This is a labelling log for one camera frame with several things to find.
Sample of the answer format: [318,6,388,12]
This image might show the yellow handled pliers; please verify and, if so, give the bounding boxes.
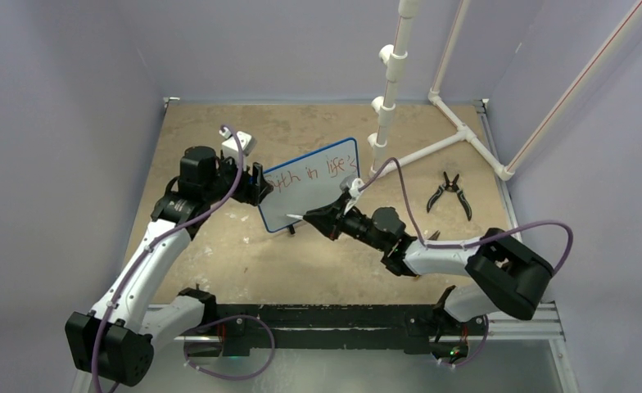
[413,230,441,281]

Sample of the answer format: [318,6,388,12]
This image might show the blue framed whiteboard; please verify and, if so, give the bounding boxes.
[259,138,360,233]

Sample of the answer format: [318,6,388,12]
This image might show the black handled pliers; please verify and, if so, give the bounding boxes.
[426,171,472,221]

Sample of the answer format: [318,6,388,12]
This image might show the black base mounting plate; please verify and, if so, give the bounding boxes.
[212,303,487,356]

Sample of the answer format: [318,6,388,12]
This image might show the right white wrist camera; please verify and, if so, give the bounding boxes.
[339,174,364,215]

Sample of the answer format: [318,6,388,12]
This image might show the white pipe with red stripe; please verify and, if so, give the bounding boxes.
[501,0,642,179]

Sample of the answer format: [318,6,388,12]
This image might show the aluminium rail frame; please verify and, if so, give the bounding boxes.
[71,97,580,393]

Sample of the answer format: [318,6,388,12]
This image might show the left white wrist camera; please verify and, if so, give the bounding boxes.
[219,124,257,162]

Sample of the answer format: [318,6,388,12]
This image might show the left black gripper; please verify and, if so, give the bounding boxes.
[204,151,271,206]

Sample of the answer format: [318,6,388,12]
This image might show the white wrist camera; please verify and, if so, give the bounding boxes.
[339,174,364,215]
[219,124,257,162]

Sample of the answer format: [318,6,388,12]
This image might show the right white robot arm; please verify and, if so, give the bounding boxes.
[302,201,554,333]

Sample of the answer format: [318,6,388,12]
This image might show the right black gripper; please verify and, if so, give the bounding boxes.
[305,193,387,251]

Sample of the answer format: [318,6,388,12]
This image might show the white PVC pipe stand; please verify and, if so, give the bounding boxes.
[367,0,516,183]

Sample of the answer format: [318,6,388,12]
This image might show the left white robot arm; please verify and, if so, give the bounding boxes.
[65,142,272,392]

